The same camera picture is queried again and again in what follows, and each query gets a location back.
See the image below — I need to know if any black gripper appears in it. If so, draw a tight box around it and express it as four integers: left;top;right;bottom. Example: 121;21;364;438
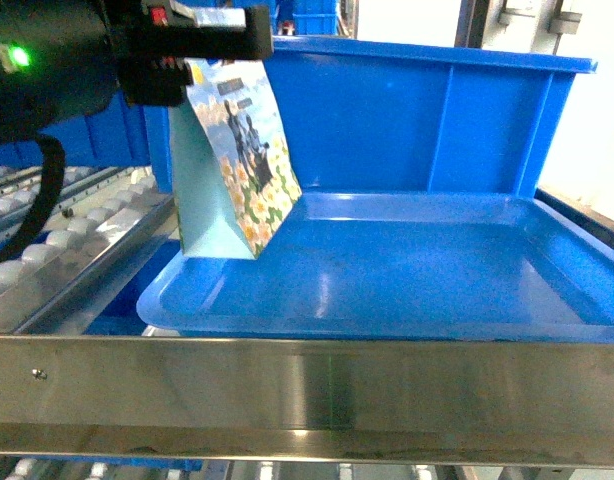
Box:
106;1;273;107

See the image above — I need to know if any flower gift bag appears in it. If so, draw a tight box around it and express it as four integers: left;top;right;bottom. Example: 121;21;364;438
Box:
169;60;302;260

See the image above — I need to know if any left roller track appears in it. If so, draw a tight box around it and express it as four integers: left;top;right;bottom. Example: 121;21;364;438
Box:
0;183;177;335

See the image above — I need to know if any large blue bin right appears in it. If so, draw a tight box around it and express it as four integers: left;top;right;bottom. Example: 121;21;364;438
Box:
264;36;597;197

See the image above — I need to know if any light blue tray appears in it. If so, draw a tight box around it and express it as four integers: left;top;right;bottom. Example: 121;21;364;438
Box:
137;192;614;344

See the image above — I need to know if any black cable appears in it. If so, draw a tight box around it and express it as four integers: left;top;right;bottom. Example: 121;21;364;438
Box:
0;132;67;271

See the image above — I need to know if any steel front rail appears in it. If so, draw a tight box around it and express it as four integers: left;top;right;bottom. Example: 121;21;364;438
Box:
0;336;614;468

